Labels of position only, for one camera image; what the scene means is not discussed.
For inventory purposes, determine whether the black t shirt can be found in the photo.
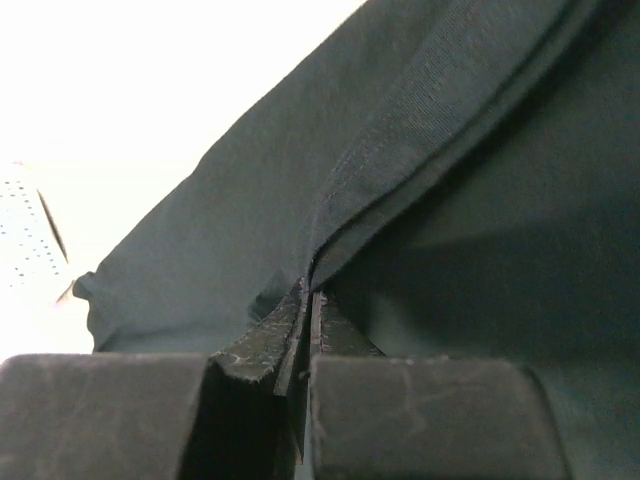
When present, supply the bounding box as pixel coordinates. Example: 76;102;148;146
73;1;639;479

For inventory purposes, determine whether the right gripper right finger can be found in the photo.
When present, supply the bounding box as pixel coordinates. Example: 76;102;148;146
309;293;571;479

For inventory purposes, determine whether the white plastic laundry basket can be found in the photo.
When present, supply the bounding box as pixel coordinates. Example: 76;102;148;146
1;162;71;304

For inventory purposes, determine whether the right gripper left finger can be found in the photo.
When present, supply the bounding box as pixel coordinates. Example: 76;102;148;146
1;281;306;479

